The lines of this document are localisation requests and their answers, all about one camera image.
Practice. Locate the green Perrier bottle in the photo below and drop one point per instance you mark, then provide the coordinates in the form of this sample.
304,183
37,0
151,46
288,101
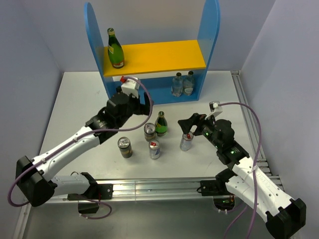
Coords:
161,124
115,51

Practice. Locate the silver blue energy can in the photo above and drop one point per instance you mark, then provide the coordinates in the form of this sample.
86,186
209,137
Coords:
154,149

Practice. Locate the dark olive drink can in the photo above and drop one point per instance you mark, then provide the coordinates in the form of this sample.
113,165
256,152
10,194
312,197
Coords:
149,132

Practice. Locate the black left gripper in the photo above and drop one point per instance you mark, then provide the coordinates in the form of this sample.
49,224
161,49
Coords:
141,108

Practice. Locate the aluminium mounting rail frame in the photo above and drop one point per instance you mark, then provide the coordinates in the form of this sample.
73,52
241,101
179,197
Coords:
152,188

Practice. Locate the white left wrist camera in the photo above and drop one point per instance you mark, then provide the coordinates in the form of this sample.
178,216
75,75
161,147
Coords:
130,86

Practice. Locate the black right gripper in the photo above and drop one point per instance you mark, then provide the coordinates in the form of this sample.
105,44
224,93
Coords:
187,124

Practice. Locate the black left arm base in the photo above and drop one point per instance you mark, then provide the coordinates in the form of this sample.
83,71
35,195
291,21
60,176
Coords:
88,202

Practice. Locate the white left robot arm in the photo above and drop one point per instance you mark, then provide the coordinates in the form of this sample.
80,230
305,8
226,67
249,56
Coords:
36,178

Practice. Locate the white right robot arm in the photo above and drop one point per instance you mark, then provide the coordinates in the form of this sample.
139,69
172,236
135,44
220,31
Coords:
282,214

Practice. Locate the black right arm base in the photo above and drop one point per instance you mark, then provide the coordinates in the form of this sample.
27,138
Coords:
222,199

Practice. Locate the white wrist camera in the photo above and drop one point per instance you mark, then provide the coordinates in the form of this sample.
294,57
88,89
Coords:
130,86
215,110

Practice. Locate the clear glass bottle right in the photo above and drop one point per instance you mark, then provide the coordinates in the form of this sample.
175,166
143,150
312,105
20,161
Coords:
188,83

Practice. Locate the clear glass bottle left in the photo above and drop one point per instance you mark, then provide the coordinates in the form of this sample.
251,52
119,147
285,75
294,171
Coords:
177,85

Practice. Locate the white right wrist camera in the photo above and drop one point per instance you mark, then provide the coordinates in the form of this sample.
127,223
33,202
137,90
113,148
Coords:
215,110

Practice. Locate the blue and yellow shelf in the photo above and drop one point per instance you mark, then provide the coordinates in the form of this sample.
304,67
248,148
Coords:
156,63

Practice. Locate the clear glass bottle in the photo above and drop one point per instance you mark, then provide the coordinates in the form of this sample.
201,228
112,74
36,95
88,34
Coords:
177,85
188,83

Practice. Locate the silver white energy can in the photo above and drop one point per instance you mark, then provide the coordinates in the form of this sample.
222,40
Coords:
186,141

